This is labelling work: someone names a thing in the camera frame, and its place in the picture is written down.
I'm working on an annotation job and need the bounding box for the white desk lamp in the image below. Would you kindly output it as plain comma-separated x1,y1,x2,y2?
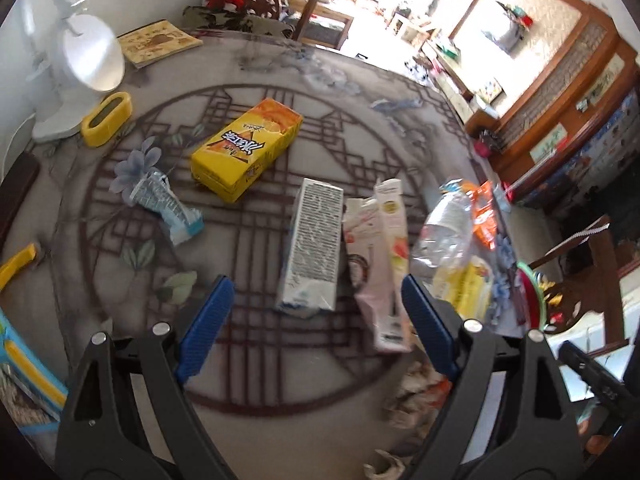
22,0,125,144

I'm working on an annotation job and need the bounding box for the yellow rectangular holder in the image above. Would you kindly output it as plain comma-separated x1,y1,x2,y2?
80,92,134,148

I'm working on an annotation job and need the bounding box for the yellow iced tea carton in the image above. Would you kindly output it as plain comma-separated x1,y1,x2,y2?
190,99,304,204

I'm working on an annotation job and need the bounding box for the dark wooden chair right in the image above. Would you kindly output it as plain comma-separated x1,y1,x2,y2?
527,216,629,356

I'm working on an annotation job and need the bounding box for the grey white milk carton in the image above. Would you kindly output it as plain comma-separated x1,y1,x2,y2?
276,178,344,318

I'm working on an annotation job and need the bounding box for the wall mounted television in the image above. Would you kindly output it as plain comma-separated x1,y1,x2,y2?
482,1,533,54

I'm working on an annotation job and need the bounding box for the yellow pencil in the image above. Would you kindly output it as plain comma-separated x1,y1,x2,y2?
0,243,40,290

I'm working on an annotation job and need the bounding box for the red green trash bin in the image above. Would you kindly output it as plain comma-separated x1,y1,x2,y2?
516,261,548,330

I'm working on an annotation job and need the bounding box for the yellow white medicine box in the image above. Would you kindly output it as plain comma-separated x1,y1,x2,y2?
433,256,494,321

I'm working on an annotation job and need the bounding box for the brown trash pile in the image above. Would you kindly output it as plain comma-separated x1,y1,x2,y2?
363,356,451,479

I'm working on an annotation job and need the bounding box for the floral seat cushion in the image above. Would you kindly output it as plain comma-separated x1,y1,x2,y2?
181,6,294,39

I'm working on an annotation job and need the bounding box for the yellow illustrated book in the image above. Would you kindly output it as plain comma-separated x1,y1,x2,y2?
117,20,203,68

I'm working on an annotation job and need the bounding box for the blue green toy tablet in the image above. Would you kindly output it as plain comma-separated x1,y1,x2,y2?
1,314,67,437

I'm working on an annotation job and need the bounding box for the orange snack bag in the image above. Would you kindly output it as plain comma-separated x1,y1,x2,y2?
462,181,498,250

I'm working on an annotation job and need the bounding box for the clear plastic water bottle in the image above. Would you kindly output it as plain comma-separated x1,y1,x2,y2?
409,179,473,299

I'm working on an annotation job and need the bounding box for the wooden tv cabinet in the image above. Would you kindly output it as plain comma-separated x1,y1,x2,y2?
420,40,499,138

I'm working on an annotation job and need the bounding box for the pink Pocky snack bag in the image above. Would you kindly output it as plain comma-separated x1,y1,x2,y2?
343,179,412,353

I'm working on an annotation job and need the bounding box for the blue white wrapper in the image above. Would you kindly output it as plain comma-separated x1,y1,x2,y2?
129,169,204,246

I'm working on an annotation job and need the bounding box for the small red waste basket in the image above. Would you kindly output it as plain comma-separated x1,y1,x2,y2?
474,129,504,158

